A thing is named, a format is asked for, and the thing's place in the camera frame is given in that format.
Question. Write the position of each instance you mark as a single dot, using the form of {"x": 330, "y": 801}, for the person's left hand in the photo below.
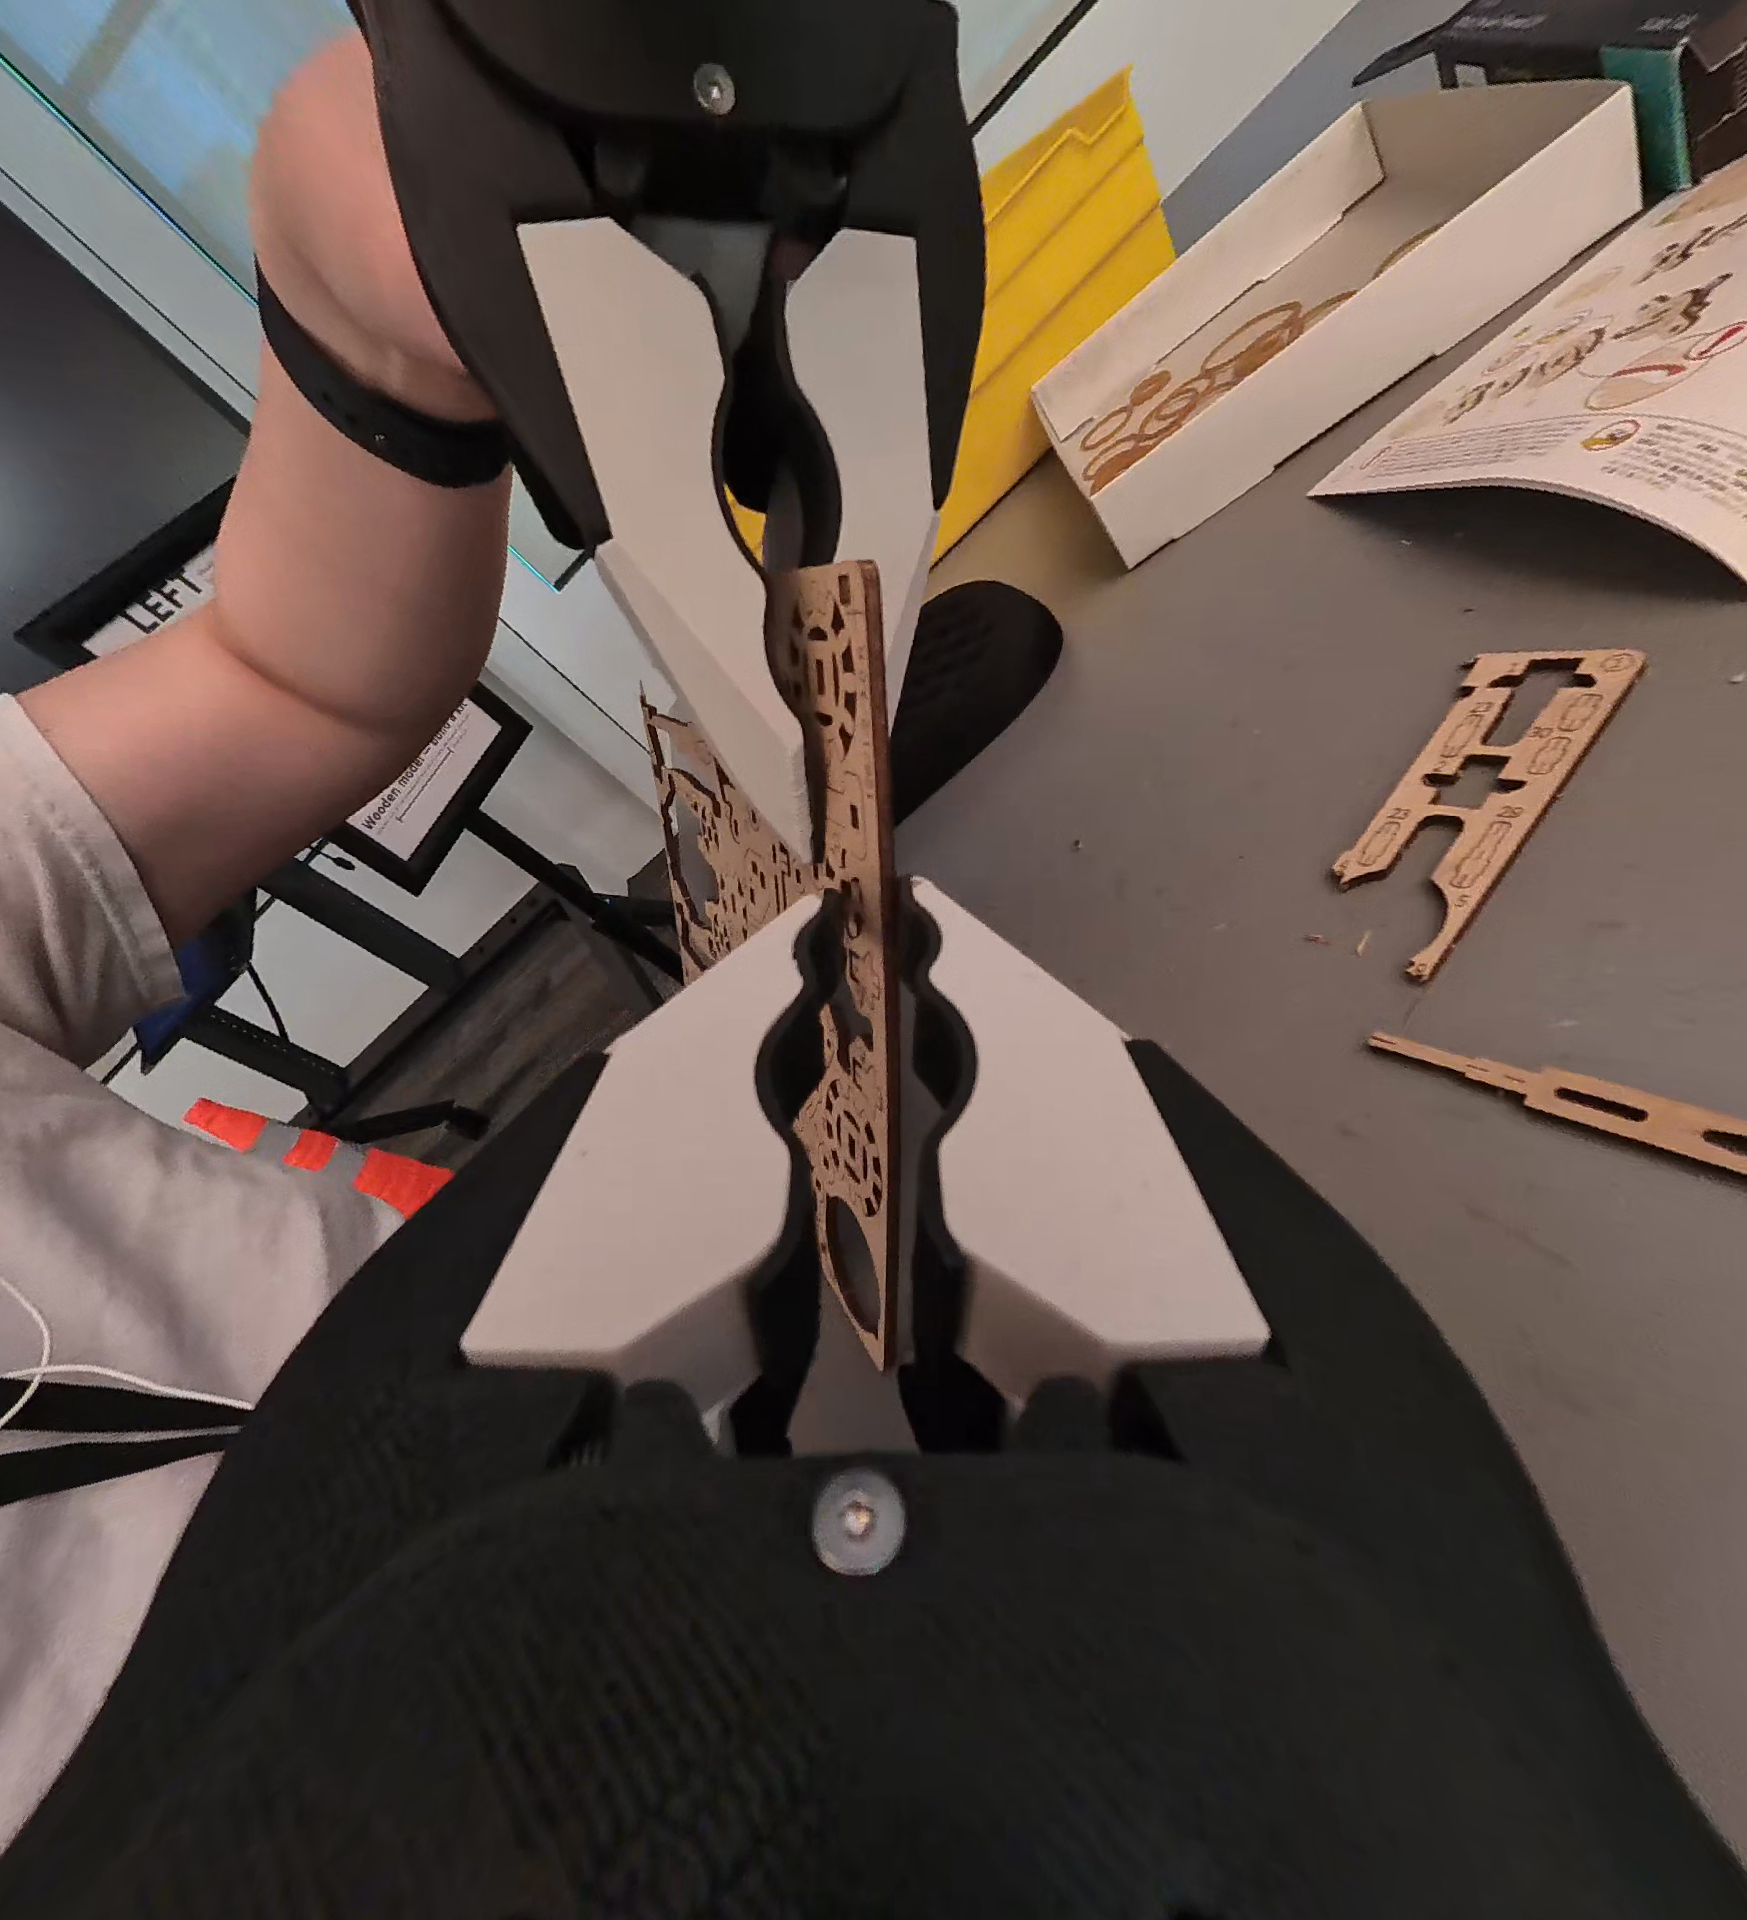
{"x": 349, "y": 226}

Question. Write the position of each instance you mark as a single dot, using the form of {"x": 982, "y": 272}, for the yellow plastic bin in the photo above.
{"x": 1066, "y": 270}

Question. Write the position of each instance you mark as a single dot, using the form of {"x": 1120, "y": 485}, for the orange traffic cone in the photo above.
{"x": 392, "y": 1178}

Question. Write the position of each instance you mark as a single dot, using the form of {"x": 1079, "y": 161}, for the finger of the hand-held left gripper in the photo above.
{"x": 632, "y": 420}
{"x": 879, "y": 390}

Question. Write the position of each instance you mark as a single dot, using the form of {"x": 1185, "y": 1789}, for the small wooden numbered parts frame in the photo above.
{"x": 1503, "y": 778}

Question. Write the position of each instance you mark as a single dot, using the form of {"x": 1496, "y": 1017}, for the black framed white sign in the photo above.
{"x": 136, "y": 600}
{"x": 431, "y": 796}

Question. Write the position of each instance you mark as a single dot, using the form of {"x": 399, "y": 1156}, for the white cardboard box tray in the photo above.
{"x": 1261, "y": 465}

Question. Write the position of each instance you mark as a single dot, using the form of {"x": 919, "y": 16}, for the person's left forearm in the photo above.
{"x": 319, "y": 645}

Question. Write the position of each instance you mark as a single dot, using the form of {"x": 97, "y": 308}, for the pile of tan rubber bands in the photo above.
{"x": 1203, "y": 390}

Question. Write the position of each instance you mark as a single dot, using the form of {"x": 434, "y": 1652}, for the black wristband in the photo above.
{"x": 363, "y": 412}

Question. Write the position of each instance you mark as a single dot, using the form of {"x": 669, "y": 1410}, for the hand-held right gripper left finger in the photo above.
{"x": 617, "y": 1216}

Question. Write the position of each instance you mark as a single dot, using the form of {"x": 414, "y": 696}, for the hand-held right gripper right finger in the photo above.
{"x": 1096, "y": 1199}

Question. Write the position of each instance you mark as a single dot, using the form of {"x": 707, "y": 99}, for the white instruction booklet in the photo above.
{"x": 1638, "y": 420}

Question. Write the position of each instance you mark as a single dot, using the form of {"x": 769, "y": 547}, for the large wooden model parts sheet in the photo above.
{"x": 850, "y": 751}

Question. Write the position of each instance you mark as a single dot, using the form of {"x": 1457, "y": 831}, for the white t-shirt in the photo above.
{"x": 63, "y": 1170}

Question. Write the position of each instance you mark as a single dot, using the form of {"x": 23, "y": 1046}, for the blue fabric item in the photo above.
{"x": 198, "y": 974}

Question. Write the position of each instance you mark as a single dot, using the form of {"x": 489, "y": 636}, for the black metal stand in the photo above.
{"x": 363, "y": 961}

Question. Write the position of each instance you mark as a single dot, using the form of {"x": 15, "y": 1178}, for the slim slotted wooden strip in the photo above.
{"x": 1638, "y": 1118}

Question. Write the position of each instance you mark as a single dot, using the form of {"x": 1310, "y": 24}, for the black mesh pad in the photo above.
{"x": 978, "y": 690}

